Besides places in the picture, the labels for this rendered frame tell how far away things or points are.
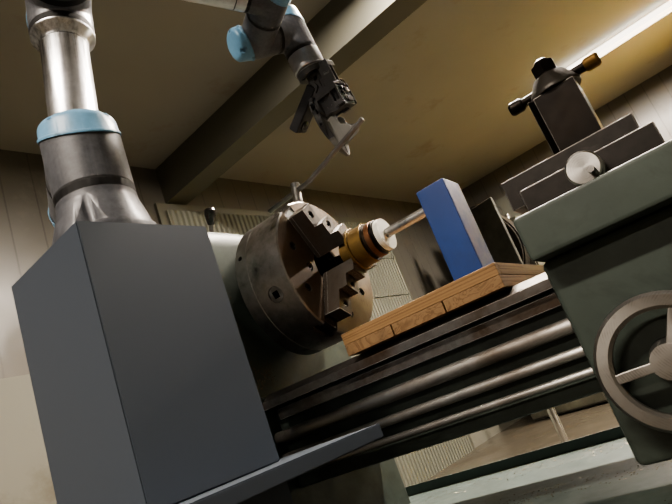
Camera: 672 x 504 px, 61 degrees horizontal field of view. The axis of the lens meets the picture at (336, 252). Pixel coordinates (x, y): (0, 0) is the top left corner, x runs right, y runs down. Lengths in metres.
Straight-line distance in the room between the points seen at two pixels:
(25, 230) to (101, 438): 3.38
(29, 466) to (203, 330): 2.85
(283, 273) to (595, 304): 0.58
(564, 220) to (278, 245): 0.59
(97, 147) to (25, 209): 3.26
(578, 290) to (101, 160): 0.67
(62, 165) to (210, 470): 0.47
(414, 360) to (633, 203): 0.43
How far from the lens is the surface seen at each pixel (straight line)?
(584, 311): 0.78
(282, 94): 3.91
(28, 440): 3.61
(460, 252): 1.06
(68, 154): 0.91
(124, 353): 0.72
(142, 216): 0.86
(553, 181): 0.82
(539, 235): 0.75
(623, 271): 0.77
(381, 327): 0.97
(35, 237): 4.08
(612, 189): 0.74
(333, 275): 1.18
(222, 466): 0.75
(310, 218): 1.19
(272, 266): 1.13
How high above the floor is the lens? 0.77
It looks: 15 degrees up
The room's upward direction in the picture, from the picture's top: 21 degrees counter-clockwise
